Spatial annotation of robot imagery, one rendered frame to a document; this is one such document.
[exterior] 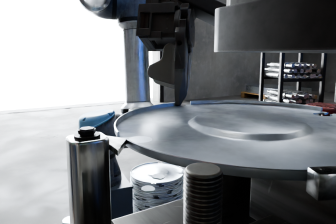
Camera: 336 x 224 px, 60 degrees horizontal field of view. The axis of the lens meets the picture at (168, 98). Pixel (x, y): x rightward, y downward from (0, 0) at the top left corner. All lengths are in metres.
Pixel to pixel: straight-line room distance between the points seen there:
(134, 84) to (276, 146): 0.72
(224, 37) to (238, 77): 6.43
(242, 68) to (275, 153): 6.47
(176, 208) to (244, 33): 0.19
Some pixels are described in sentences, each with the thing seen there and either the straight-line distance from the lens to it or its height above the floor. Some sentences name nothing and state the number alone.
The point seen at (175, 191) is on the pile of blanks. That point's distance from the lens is 1.57.
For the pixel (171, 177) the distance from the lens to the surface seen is 1.59.
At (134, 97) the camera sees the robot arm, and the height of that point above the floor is 0.73.
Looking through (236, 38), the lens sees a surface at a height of 0.87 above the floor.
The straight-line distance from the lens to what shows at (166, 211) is 0.31.
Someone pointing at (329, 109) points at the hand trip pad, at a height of 0.76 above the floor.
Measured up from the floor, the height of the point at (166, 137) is 0.78.
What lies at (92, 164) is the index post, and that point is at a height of 0.78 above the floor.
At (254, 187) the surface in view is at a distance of 0.24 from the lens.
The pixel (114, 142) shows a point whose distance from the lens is 0.24.
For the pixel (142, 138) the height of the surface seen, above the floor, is 0.78.
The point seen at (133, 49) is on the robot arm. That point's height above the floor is 0.88.
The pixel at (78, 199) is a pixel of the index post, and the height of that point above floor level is 0.75.
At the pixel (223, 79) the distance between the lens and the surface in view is 6.33.
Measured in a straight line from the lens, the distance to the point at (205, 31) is 6.01.
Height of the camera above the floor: 0.86
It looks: 8 degrees down
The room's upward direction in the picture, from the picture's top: straight up
